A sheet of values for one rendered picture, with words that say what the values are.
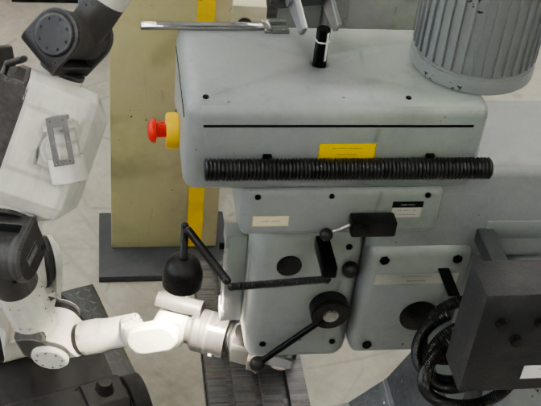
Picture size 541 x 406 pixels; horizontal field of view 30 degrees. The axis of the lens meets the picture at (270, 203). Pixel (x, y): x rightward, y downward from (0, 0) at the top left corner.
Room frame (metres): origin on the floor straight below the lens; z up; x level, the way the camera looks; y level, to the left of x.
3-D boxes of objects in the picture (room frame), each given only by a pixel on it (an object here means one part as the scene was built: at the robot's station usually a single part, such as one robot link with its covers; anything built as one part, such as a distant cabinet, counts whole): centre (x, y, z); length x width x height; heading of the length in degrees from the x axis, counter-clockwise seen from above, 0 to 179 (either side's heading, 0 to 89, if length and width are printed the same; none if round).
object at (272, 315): (1.39, -0.06, 1.47); 0.21 x 0.19 x 0.32; 12
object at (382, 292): (1.43, -0.24, 1.47); 0.24 x 0.19 x 0.26; 12
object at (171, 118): (1.34, 0.17, 1.76); 0.06 x 0.02 x 0.06; 12
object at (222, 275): (1.25, 0.09, 1.58); 0.17 x 0.01 x 0.01; 34
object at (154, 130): (1.34, 0.20, 1.76); 0.04 x 0.03 x 0.04; 12
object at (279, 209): (1.40, -0.09, 1.68); 0.34 x 0.24 x 0.10; 102
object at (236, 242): (1.37, 0.05, 1.45); 0.04 x 0.04 x 0.21; 12
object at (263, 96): (1.39, -0.07, 1.81); 0.47 x 0.26 x 0.16; 102
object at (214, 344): (1.41, 0.04, 1.23); 0.13 x 0.12 x 0.10; 170
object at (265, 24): (1.47, 0.12, 1.89); 0.24 x 0.04 x 0.01; 103
